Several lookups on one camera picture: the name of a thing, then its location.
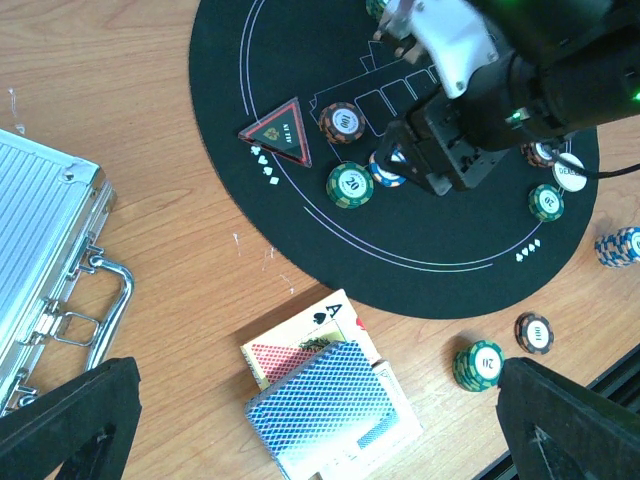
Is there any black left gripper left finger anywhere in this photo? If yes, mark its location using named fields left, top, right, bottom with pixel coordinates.
left=1, top=357, right=142, bottom=479

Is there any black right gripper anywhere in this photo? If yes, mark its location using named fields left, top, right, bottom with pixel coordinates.
left=375, top=89, right=507, bottom=196

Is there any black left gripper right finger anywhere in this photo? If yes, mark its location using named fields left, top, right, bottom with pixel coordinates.
left=496, top=356, right=640, bottom=480

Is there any blue chip seat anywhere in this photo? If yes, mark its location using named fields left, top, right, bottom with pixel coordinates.
left=369, top=149, right=407, bottom=188

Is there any green chip seat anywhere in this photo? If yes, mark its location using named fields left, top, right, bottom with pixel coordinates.
left=528, top=184, right=564, bottom=222
left=326, top=162, right=374, bottom=209

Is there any orange poker chip stack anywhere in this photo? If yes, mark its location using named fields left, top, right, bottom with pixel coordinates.
left=515, top=312, right=555, bottom=355

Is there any green poker chip stack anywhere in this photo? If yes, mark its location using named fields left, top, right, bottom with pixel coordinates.
left=452, top=340, right=505, bottom=393

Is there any orange chip seat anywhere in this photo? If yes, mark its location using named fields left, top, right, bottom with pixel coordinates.
left=520, top=142, right=555, bottom=168

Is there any blue poker chip stack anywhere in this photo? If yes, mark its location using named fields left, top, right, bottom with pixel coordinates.
left=594, top=227, right=640, bottom=268

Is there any blue backed card deck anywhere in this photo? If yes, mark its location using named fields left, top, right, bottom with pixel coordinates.
left=245, top=341, right=398, bottom=463

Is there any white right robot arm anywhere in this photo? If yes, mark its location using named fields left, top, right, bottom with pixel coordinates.
left=374, top=1, right=639, bottom=196

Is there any red triangle marker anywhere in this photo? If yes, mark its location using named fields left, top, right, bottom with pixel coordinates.
left=238, top=97, right=312, bottom=168

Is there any black round poker mat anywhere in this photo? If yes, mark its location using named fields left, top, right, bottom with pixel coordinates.
left=189, top=1, right=598, bottom=319

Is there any white dealer button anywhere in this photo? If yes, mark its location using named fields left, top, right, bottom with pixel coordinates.
left=553, top=153, right=587, bottom=193

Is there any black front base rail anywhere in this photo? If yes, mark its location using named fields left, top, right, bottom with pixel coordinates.
left=469, top=344, right=640, bottom=480

